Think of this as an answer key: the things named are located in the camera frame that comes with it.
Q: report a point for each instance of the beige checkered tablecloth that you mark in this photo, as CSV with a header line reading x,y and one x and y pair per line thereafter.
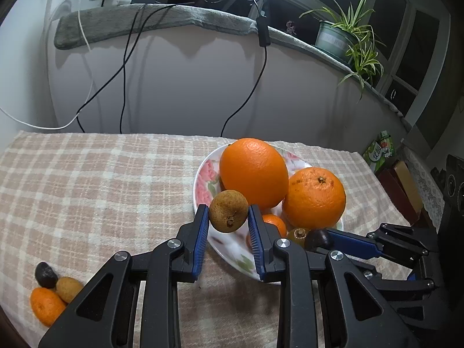
x,y
73,200

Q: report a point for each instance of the large rough mandarin orange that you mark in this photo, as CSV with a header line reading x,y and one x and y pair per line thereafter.
x,y
316,199

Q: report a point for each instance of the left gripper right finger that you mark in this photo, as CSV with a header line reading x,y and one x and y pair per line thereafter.
x,y
351,310

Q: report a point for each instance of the green snack package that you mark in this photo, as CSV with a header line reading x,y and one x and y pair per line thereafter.
x,y
380,151

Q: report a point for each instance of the brown longan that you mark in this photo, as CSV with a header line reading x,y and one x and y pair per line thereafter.
x,y
228,211
67,288

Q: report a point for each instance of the small figurine on sill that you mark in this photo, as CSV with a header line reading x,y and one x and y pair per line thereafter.
x,y
290,28

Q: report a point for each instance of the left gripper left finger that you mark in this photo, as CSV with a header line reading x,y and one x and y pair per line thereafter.
x,y
103,313

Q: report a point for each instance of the potted spider plant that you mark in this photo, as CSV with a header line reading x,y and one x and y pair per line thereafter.
x,y
347,39

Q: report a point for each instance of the smooth navel orange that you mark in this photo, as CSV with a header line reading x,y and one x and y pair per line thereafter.
x,y
256,170

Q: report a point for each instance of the green brown kiwi fruit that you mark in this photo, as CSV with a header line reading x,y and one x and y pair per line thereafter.
x,y
298,236

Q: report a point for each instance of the dark plum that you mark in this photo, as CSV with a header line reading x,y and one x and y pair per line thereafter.
x,y
319,238
45,275

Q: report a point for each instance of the medium tangerine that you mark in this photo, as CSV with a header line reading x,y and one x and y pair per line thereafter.
x,y
46,305

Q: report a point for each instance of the brown longan front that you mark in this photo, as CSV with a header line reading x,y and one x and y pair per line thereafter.
x,y
228,211

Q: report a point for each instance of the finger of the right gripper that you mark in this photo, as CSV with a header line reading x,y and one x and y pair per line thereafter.
x,y
351,242
379,269

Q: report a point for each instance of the grey windowsill mat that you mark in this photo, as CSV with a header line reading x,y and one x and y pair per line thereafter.
x,y
98,24

